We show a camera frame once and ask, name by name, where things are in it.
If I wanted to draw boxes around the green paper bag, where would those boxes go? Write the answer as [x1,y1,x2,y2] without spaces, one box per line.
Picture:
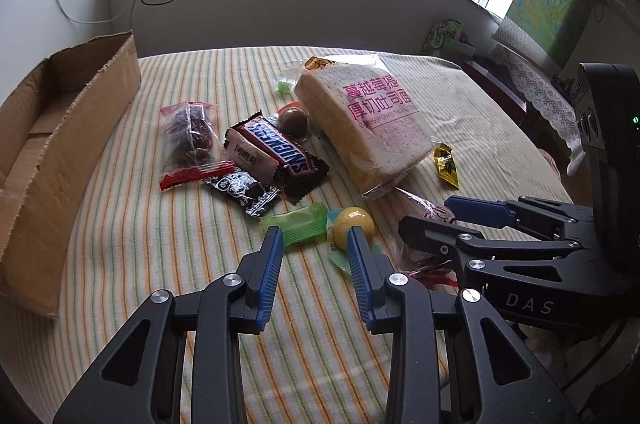
[420,18,475,62]

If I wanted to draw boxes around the brown cardboard box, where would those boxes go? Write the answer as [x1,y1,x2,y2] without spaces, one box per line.
[1,32,141,319]

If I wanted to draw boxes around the bagged sliced toast bread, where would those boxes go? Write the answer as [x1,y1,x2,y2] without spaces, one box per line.
[294,54,435,199]

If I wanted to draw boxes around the clear bag red dates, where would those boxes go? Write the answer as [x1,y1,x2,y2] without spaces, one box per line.
[160,101,219,170]

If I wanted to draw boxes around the brown round chocolate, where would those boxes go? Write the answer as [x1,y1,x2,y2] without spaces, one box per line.
[276,102,311,142]

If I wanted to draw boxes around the small black white candy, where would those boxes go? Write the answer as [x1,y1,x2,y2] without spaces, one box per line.
[204,169,280,218]

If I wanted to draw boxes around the white candy bar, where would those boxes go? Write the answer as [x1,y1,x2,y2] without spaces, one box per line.
[224,128,285,190]

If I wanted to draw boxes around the light green jelly cup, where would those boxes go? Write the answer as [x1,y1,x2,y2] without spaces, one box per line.
[274,77,297,95]

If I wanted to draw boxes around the green candy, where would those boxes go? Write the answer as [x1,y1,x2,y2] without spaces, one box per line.
[260,203,329,247]

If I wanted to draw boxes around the brown Snickers bar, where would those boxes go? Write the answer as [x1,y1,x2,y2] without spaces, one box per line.
[232,112,330,202]

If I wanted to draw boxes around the striped table cloth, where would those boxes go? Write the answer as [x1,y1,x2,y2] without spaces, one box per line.
[0,45,574,424]

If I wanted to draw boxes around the yellow ball candy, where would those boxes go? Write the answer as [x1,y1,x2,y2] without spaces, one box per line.
[326,207,383,277]

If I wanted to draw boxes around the white lace cloth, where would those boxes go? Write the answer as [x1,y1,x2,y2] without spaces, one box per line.
[491,43,586,177]

